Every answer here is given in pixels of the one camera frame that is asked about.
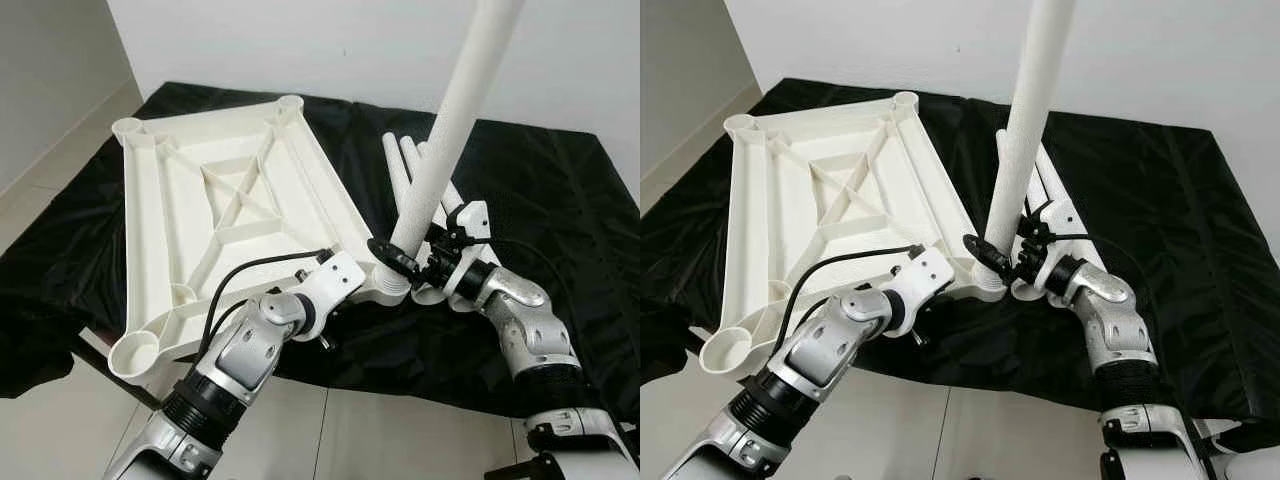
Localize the black tablecloth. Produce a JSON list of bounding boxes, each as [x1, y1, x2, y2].
[[640, 78, 1280, 421], [0, 82, 641, 416]]

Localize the white rounded plastic appliance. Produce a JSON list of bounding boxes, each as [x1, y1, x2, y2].
[[1215, 440, 1280, 480]]

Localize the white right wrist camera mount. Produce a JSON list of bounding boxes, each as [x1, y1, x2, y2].
[[448, 200, 493, 243], [1040, 197, 1081, 243]]

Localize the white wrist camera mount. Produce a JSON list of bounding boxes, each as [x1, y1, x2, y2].
[[890, 248, 956, 321], [448, 200, 493, 243], [1040, 197, 1081, 243], [298, 250, 366, 316]]

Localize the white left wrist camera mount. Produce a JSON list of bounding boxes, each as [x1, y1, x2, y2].
[[298, 250, 366, 316], [890, 248, 956, 321]]

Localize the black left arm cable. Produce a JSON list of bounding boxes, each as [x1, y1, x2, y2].
[[785, 243, 926, 351], [200, 248, 336, 361]]

